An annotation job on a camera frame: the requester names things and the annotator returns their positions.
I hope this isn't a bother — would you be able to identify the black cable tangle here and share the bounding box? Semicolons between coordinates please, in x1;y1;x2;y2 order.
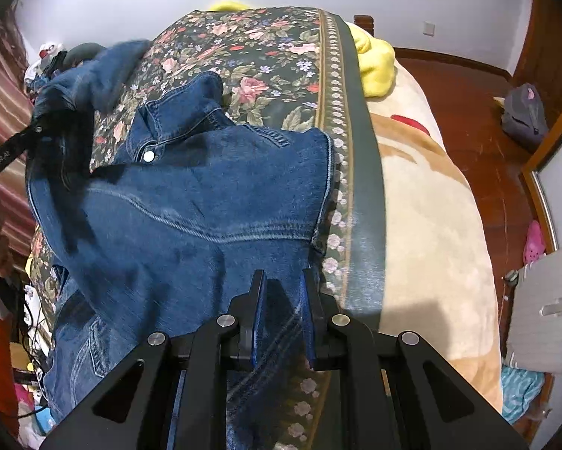
21;286;57;385

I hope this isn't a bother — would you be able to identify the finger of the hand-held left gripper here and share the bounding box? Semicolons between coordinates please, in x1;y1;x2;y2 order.
30;98;82;128

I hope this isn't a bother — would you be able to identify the grey neck pillow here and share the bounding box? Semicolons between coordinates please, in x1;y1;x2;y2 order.
63;42;106;69

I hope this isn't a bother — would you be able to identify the blue denim jacket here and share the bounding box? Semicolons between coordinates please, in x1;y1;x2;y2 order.
26;40;335;450

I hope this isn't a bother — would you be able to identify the pile of small clutter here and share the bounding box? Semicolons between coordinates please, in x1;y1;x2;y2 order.
23;40;68;95

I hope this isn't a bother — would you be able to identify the grey backpack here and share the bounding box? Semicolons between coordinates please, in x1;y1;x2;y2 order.
500;83;549;151

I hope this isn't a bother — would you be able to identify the dark floral blanket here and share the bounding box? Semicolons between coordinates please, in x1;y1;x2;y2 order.
25;7;387;450

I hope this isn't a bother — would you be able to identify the beige plush blanket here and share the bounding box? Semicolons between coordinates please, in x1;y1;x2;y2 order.
365;44;504;416

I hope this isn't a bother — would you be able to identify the pink shoe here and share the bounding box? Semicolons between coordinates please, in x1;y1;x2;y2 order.
522;220;547;266

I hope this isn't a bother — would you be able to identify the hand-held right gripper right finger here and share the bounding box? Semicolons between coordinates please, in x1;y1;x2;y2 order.
301;267;530;450

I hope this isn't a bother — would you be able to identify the teal striped cloth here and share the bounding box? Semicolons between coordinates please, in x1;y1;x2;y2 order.
500;366;551;425

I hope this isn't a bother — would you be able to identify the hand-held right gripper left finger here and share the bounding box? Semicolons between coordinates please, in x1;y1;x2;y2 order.
39;269;267;450

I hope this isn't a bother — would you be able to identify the yellow plush blanket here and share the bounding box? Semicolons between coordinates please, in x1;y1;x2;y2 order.
209;0;397;99

